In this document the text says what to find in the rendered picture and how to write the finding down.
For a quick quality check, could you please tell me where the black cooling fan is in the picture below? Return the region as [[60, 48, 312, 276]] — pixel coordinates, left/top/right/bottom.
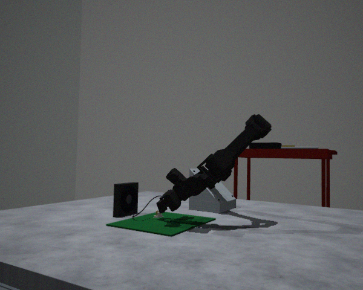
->
[[113, 182, 139, 218]]

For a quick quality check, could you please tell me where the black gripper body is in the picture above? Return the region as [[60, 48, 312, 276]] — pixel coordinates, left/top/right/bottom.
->
[[163, 184, 192, 211]]

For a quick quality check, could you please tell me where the black cable with plug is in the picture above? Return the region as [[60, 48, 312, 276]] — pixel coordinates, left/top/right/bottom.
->
[[130, 196, 167, 217]]

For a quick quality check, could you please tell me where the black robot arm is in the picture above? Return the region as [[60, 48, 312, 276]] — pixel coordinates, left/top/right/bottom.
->
[[166, 114, 271, 196]]

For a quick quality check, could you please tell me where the green circuit board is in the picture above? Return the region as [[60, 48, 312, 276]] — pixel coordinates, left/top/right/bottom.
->
[[106, 211, 216, 236]]

